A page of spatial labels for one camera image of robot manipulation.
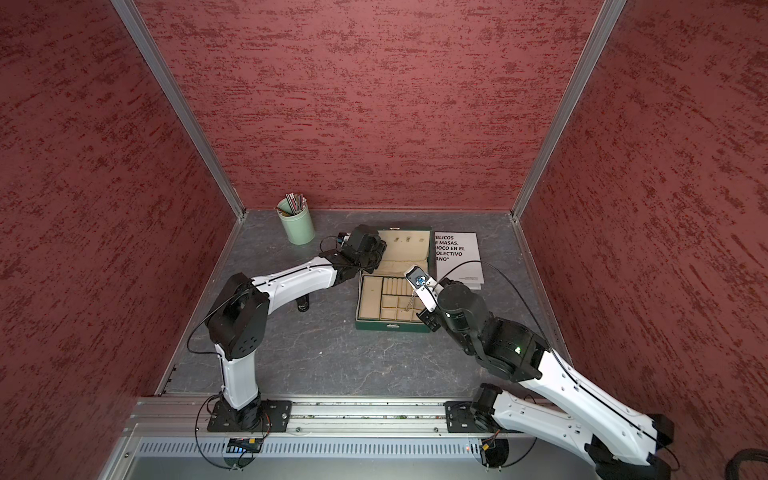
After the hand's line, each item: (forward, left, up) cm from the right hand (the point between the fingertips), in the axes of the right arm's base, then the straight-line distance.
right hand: (424, 289), depth 67 cm
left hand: (+22, +9, -14) cm, 28 cm away
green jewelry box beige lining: (+10, +10, -24) cm, 28 cm away
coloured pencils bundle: (+43, +41, -12) cm, 61 cm away
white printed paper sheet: (+26, -16, -26) cm, 40 cm away
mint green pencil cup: (+38, +41, -19) cm, 59 cm away
